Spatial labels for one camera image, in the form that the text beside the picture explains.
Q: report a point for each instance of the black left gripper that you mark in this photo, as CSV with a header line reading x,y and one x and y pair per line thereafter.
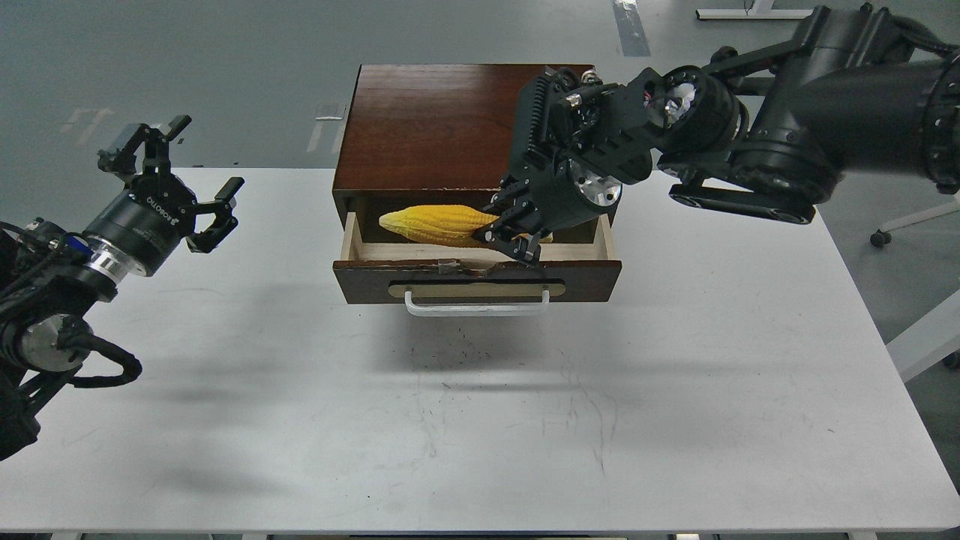
x,y
144,229

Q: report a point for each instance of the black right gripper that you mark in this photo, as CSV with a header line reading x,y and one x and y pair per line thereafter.
x,y
533,201

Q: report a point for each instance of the yellow corn cob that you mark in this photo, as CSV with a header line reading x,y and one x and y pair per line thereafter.
x,y
446,225

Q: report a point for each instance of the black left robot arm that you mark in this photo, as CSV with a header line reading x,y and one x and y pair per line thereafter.
x,y
51,277

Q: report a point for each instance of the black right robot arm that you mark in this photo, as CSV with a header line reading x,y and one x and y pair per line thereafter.
x,y
767,133

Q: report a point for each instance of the wooden drawer with dark front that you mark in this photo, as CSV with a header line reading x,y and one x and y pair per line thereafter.
x,y
376,266

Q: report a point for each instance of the dark wooden cabinet box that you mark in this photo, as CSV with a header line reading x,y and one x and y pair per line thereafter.
x,y
428,133

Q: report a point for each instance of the white table leg base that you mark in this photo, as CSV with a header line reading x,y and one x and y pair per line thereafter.
x,y
753,10

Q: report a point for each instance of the white drawer handle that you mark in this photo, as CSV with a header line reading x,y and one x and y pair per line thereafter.
x,y
477,310

